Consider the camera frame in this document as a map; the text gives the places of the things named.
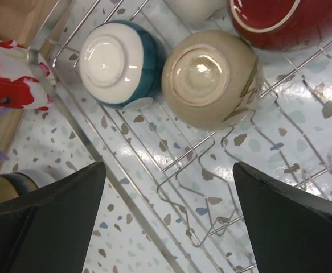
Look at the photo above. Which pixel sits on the cream floral bowl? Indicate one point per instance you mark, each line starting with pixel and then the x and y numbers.
pixel 212 80

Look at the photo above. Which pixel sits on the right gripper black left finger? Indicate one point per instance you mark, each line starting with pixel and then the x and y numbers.
pixel 49 229

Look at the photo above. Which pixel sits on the small white bowl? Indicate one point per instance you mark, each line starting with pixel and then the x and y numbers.
pixel 195 11

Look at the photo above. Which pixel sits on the blue floral bowl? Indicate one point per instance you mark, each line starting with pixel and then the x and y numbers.
pixel 15 184

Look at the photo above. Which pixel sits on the red floral cloth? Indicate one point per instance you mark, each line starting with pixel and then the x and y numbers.
pixel 19 88

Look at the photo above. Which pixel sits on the teal white dotted bowl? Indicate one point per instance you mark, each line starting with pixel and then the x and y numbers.
pixel 121 65

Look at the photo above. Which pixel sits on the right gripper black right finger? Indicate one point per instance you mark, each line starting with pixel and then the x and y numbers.
pixel 290 230

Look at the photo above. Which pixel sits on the red bowl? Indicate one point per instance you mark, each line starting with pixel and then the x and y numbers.
pixel 282 25

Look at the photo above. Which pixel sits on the wire dish rack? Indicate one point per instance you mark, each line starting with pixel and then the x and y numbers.
pixel 176 200

